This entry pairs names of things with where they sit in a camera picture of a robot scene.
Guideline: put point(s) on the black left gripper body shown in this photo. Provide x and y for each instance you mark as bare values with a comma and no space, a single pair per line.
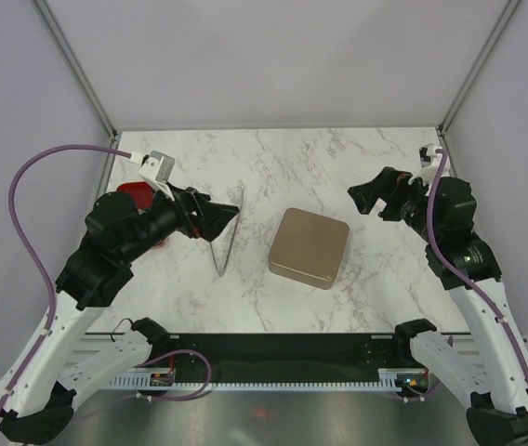
191,221

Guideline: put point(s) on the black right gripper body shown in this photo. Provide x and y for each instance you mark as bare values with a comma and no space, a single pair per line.
408,203

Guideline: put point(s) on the metal tongs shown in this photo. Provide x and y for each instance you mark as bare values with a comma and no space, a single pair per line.
222,248

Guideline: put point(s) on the rose gold box lid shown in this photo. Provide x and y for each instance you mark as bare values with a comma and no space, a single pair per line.
303,233

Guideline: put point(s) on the rose gold chocolate box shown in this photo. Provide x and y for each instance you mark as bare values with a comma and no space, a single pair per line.
316,271

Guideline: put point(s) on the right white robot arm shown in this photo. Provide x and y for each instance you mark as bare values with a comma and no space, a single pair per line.
493,394

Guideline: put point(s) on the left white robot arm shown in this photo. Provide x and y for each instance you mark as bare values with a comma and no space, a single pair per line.
40,394

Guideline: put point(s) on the red rectangular tray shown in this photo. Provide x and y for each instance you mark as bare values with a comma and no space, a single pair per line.
142,195

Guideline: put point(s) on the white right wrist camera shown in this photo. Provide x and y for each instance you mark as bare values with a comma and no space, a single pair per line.
434,164

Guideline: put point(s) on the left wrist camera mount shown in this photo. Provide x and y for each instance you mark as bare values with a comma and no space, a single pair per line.
155,170

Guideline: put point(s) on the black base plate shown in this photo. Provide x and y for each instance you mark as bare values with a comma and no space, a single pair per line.
290,357

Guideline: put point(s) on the white slotted cable duct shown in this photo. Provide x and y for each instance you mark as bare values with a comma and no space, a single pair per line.
383,380

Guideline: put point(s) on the right aluminium frame post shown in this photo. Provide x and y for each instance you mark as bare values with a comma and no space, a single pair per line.
487,50

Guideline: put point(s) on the aluminium frame post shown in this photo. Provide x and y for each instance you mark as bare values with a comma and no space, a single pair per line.
43,9
487,50

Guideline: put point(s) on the left aluminium frame post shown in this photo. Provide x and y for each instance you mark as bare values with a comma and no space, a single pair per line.
43,9

